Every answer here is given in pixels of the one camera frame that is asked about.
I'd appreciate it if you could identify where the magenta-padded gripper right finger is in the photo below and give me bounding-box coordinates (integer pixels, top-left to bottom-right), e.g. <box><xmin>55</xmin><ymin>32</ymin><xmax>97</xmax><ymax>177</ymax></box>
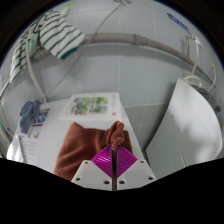
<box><xmin>115</xmin><ymin>144</ymin><xmax>157</xmax><ymax>191</ymax></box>

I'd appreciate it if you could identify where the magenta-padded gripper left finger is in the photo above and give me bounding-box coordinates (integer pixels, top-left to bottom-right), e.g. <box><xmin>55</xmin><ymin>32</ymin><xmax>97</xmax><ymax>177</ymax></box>
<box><xmin>70</xmin><ymin>144</ymin><xmax>114</xmax><ymax>192</ymax></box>

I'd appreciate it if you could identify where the brown towel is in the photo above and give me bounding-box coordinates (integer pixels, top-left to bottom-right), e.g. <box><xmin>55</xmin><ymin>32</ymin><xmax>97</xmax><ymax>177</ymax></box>
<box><xmin>53</xmin><ymin>120</ymin><xmax>134</xmax><ymax>183</ymax></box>

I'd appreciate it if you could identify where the white appliance lid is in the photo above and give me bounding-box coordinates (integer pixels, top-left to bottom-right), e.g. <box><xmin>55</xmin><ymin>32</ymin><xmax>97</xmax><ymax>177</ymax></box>
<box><xmin>144</xmin><ymin>78</ymin><xmax>224</xmax><ymax>179</ymax></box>

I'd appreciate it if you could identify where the crumpled blue cloth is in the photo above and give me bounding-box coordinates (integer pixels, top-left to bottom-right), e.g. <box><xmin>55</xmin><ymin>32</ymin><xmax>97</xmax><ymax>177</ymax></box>
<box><xmin>19</xmin><ymin>99</ymin><xmax>43</xmax><ymax>134</ymax></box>

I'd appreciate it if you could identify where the green striped white garment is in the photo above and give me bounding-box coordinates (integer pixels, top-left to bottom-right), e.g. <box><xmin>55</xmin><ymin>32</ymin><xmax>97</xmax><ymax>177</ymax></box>
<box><xmin>9</xmin><ymin>9</ymin><xmax>86</xmax><ymax>84</ymax></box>

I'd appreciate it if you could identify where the white appliance hose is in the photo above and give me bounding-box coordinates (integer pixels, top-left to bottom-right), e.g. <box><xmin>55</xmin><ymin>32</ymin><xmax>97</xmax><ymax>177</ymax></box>
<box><xmin>182</xmin><ymin>34</ymin><xmax>205</xmax><ymax>88</ymax></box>

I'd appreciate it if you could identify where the blue wall sign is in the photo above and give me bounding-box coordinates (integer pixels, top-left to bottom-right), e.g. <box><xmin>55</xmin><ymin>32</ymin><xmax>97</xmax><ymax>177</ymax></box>
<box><xmin>166</xmin><ymin>12</ymin><xmax>191</xmax><ymax>34</ymax></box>

